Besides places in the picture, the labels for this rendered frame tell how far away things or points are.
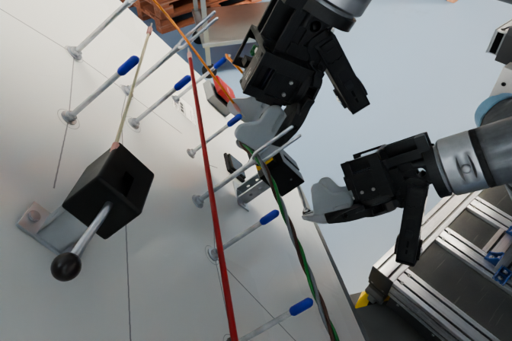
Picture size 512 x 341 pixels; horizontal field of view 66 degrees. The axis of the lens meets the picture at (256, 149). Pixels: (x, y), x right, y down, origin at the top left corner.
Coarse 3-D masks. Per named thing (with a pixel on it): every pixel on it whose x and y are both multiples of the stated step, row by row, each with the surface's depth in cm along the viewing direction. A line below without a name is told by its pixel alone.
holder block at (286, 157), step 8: (280, 152) 54; (280, 160) 52; (288, 160) 55; (272, 168) 52; (280, 168) 53; (288, 168) 53; (296, 168) 57; (264, 176) 53; (272, 176) 53; (280, 176) 54; (288, 176) 54; (296, 176) 54; (280, 184) 55; (288, 184) 55; (296, 184) 55; (280, 192) 56; (288, 192) 56
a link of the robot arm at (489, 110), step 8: (496, 96) 62; (504, 96) 61; (480, 104) 64; (488, 104) 62; (496, 104) 61; (504, 104) 60; (480, 112) 63; (488, 112) 61; (496, 112) 60; (504, 112) 59; (480, 120) 62; (488, 120) 60; (496, 120) 59
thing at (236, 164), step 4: (224, 156) 62; (228, 156) 62; (232, 156) 62; (228, 160) 61; (232, 160) 61; (236, 160) 63; (228, 164) 60; (232, 164) 60; (236, 164) 61; (240, 164) 63; (228, 168) 59; (232, 168) 60; (236, 168) 60; (232, 172) 60; (244, 172) 62; (240, 176) 61; (244, 176) 61; (240, 180) 61; (244, 180) 61
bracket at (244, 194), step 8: (256, 176) 57; (240, 184) 57; (248, 184) 57; (256, 184) 55; (264, 184) 55; (240, 192) 58; (248, 192) 56; (256, 192) 56; (240, 200) 56; (248, 200) 57
